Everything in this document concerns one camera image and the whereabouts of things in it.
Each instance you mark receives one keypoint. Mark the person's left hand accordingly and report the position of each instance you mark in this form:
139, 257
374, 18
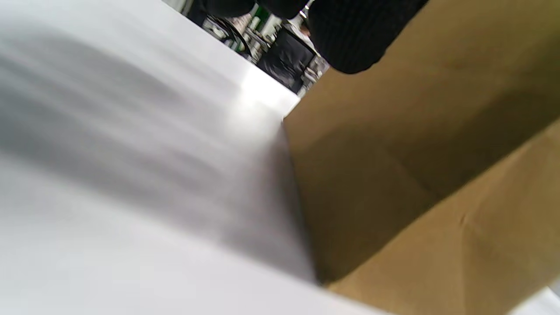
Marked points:
354, 35

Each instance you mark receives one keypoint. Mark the brown paper bag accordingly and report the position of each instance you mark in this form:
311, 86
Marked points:
437, 175

